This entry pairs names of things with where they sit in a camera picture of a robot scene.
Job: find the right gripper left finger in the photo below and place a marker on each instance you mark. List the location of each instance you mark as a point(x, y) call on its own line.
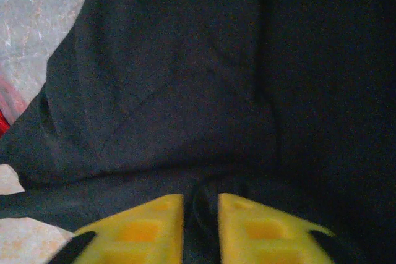
point(139, 233)

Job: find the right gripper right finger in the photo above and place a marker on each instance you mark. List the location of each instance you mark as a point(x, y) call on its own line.
point(263, 233)

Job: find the black t-shirt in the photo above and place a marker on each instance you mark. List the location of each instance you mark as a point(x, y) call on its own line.
point(216, 75)

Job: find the red printed t-shirt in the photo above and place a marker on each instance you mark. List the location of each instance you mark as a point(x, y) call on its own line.
point(2, 123)

